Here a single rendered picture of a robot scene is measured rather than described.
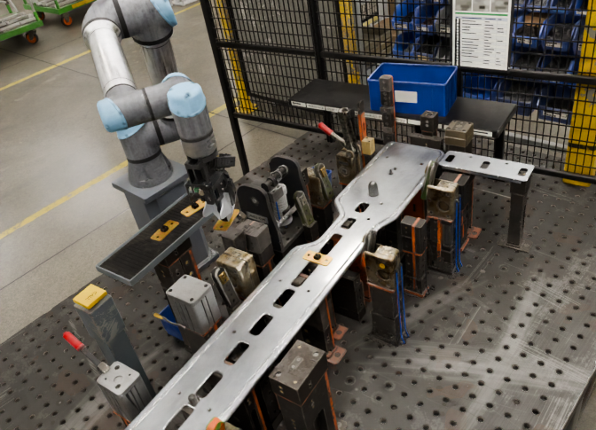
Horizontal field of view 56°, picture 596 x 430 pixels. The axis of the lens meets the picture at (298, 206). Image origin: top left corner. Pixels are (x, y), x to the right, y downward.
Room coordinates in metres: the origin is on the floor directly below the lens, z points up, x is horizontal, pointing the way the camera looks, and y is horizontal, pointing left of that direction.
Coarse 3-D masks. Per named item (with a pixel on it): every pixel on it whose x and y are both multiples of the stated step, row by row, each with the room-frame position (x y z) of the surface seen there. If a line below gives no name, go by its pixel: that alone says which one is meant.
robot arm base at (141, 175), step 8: (160, 152) 1.68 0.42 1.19; (128, 160) 1.66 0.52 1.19; (136, 160) 1.64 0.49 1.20; (144, 160) 1.63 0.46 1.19; (152, 160) 1.64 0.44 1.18; (160, 160) 1.66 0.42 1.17; (168, 160) 1.70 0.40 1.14; (128, 168) 1.67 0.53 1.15; (136, 168) 1.64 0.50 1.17; (144, 168) 1.63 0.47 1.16; (152, 168) 1.63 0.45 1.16; (160, 168) 1.64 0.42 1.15; (168, 168) 1.67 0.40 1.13; (128, 176) 1.68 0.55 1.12; (136, 176) 1.63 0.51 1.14; (144, 176) 1.63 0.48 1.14; (152, 176) 1.62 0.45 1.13; (160, 176) 1.63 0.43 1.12; (168, 176) 1.65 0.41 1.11; (136, 184) 1.63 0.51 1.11; (144, 184) 1.62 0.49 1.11; (152, 184) 1.62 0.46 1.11
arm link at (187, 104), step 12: (180, 84) 1.15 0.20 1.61; (192, 84) 1.14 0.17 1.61; (168, 96) 1.12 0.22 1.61; (180, 96) 1.10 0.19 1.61; (192, 96) 1.10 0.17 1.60; (204, 96) 1.14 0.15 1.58; (180, 108) 1.09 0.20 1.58; (192, 108) 1.09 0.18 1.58; (204, 108) 1.11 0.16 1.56; (180, 120) 1.10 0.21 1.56; (192, 120) 1.09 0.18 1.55; (204, 120) 1.11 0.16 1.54; (180, 132) 1.11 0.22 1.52; (192, 132) 1.09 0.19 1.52; (204, 132) 1.10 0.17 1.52
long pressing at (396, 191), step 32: (384, 160) 1.66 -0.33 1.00; (416, 160) 1.63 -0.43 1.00; (352, 192) 1.51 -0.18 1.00; (384, 192) 1.48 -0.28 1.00; (416, 192) 1.45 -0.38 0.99; (384, 224) 1.32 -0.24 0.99; (288, 256) 1.25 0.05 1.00; (352, 256) 1.21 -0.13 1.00; (256, 288) 1.14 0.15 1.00; (288, 288) 1.13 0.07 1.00; (320, 288) 1.10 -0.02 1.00; (256, 320) 1.03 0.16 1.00; (288, 320) 1.01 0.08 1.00; (224, 352) 0.94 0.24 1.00; (256, 352) 0.93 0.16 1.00; (192, 384) 0.87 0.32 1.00; (224, 384) 0.85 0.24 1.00; (160, 416) 0.80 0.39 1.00; (192, 416) 0.78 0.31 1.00; (224, 416) 0.77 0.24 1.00
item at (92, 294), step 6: (90, 288) 1.09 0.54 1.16; (96, 288) 1.08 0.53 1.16; (78, 294) 1.07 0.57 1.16; (84, 294) 1.07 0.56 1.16; (90, 294) 1.06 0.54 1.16; (96, 294) 1.06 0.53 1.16; (102, 294) 1.06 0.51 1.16; (78, 300) 1.05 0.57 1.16; (84, 300) 1.05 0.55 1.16; (90, 300) 1.04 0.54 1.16; (96, 300) 1.04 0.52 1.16; (84, 306) 1.03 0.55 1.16; (90, 306) 1.03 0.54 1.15
